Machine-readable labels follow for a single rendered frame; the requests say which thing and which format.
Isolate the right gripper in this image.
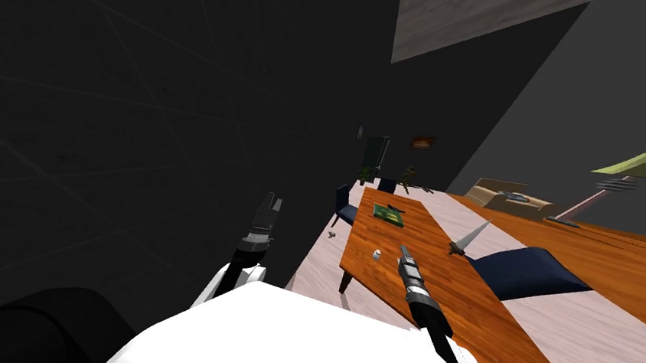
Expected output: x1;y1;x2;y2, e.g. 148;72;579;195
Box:
394;244;430;291

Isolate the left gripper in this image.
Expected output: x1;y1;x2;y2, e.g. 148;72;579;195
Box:
250;190;285;234

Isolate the green book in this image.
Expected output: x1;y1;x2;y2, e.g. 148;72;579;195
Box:
371;204;408;227

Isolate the green potted plant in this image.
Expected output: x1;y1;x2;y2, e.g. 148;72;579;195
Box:
398;164;419;197
357;164;377;188

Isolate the brown wooden dining table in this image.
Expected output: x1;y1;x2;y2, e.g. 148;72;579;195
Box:
327;184;643;363

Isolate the dark door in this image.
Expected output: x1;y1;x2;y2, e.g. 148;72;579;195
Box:
361;133;392;176

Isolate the beige sofa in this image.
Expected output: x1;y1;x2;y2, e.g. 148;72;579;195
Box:
462;175;571;224

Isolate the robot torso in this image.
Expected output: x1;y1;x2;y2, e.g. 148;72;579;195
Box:
93;261;530;363

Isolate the orange wooden desk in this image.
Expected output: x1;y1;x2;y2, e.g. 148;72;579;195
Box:
432;193;646;352

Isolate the orange wall picture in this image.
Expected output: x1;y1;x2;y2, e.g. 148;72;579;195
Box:
409;133;437;153

